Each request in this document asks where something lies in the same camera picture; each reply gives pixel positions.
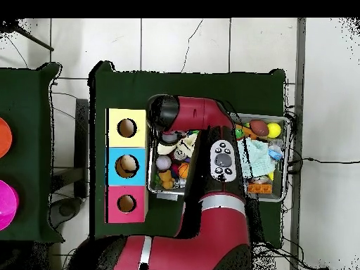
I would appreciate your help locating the orange disc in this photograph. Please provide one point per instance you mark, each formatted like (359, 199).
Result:
(3, 138)

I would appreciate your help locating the dark green table cloth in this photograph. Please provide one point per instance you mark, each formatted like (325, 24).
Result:
(185, 84)

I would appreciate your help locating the clear mesh bin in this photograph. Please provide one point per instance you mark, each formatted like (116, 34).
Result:
(264, 198)

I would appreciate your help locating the pink disc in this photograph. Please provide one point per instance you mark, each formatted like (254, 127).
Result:
(7, 205)

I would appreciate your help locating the orange bear plush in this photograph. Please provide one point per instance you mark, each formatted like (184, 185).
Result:
(166, 180)

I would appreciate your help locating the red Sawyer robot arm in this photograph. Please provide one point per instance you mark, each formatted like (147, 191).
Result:
(202, 112)

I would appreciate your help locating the orange toy brick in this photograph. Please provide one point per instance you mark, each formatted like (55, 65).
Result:
(259, 188)

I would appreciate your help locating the brown toy football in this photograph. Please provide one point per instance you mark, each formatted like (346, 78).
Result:
(259, 127)

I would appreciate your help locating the small green ball with eyes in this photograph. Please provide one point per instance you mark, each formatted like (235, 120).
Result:
(240, 134)

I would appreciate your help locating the white ball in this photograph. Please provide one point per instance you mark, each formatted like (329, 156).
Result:
(163, 163)

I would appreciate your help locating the small orange basketball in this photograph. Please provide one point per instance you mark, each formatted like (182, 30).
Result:
(183, 170)

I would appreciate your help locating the pale yellow cloth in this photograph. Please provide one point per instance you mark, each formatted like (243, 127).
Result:
(183, 147)

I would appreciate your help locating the dark green side table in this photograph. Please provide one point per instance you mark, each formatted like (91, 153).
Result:
(31, 112)

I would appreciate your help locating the clear plastic bottle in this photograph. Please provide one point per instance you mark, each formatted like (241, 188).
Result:
(275, 152)

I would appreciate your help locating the mint green cloth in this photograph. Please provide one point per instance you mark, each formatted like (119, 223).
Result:
(259, 157)

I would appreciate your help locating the black tripod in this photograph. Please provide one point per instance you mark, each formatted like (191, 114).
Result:
(8, 25)

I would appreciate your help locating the yellow ball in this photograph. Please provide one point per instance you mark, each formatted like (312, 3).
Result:
(274, 130)

